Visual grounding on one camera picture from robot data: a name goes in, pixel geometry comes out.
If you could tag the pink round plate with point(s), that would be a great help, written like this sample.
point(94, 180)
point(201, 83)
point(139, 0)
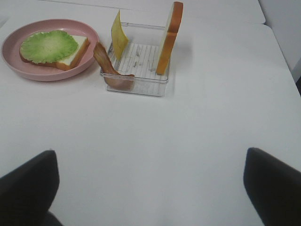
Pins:
point(11, 45)

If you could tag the clear right plastic tray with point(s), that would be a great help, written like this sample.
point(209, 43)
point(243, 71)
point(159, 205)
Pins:
point(137, 66)

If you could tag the green lettuce leaf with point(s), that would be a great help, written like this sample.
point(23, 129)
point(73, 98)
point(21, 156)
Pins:
point(48, 47)

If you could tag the upright bread slice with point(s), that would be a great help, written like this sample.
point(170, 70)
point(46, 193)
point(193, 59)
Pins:
point(168, 39)

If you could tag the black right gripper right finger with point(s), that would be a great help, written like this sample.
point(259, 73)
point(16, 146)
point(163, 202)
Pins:
point(273, 187)

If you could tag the tray bacon strip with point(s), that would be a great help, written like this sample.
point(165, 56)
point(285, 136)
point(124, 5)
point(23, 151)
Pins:
point(103, 60)

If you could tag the yellow cheese slice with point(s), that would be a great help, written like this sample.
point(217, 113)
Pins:
point(119, 39)

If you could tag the bread slice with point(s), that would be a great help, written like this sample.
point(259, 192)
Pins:
point(168, 39)
point(72, 60)

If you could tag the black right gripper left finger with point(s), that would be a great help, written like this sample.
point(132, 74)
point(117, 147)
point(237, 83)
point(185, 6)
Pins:
point(27, 193)

